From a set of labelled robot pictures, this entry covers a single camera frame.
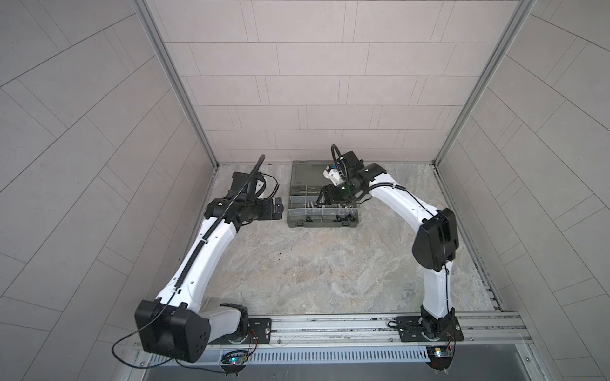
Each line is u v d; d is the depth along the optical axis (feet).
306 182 3.60
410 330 2.33
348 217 3.16
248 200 1.95
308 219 3.16
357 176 2.11
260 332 2.33
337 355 2.23
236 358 2.10
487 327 2.39
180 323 1.19
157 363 1.35
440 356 2.23
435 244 1.71
